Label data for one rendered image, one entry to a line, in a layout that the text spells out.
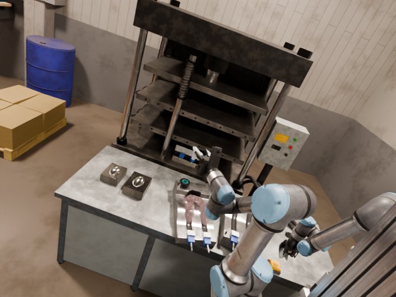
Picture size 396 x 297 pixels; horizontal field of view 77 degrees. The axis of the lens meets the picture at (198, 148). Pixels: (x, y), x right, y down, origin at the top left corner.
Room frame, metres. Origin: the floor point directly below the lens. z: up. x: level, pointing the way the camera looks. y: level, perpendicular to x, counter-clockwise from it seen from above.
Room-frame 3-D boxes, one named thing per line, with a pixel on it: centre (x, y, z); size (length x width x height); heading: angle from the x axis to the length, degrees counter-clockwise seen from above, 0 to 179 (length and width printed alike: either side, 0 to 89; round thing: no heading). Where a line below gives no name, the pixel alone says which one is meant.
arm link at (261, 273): (0.74, -0.41, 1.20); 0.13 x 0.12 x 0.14; 122
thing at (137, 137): (2.33, 0.11, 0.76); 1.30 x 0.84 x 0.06; 90
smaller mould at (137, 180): (1.43, 0.32, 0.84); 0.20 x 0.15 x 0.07; 0
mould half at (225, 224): (1.45, -0.48, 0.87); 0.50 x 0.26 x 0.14; 0
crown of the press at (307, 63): (2.33, 0.11, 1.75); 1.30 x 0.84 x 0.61; 90
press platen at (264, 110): (2.39, 0.11, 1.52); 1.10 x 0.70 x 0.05; 90
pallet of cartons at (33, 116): (2.55, 2.28, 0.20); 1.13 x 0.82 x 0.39; 10
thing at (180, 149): (2.25, 0.06, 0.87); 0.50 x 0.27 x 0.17; 0
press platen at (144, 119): (2.38, 0.11, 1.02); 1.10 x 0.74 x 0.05; 90
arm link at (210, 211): (0.90, -0.18, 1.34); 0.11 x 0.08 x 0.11; 122
